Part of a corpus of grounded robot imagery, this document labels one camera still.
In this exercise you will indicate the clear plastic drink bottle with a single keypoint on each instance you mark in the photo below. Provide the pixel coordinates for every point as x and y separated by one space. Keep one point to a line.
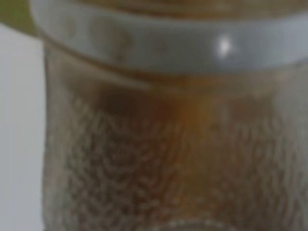
175 115

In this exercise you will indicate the light green plastic cup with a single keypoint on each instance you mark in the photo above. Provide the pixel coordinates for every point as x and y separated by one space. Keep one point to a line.
16 14

